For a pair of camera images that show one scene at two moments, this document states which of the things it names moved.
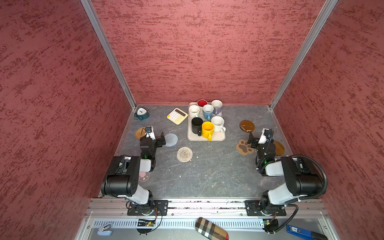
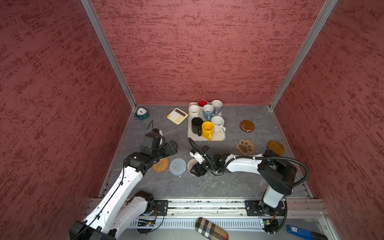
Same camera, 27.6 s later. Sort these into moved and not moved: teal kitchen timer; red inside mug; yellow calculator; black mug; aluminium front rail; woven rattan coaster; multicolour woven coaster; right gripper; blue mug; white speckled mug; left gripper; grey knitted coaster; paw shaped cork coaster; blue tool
Moved: right gripper; grey knitted coaster; left gripper; woven rattan coaster; multicolour woven coaster
Not moved: white speckled mug; blue tool; paw shaped cork coaster; red inside mug; teal kitchen timer; yellow calculator; aluminium front rail; blue mug; black mug
